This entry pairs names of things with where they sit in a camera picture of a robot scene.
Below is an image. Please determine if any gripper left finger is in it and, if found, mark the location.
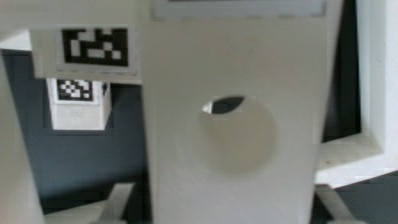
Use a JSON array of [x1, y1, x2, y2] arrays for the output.
[[44, 183, 135, 224]]

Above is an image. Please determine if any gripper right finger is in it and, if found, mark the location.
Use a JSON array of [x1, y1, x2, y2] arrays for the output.
[[314, 184, 367, 224]]

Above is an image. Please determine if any white leg block short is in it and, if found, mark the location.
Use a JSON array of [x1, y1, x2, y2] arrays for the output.
[[46, 78, 112, 131]]

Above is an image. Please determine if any white chair back frame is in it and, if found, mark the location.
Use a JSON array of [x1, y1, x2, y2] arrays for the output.
[[0, 0, 398, 224]]

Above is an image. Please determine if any white chair seat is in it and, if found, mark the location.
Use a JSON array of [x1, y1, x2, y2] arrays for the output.
[[0, 24, 142, 85]]

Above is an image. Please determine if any white U-shaped fence frame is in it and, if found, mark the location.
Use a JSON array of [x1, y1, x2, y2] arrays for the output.
[[316, 134, 398, 188]]

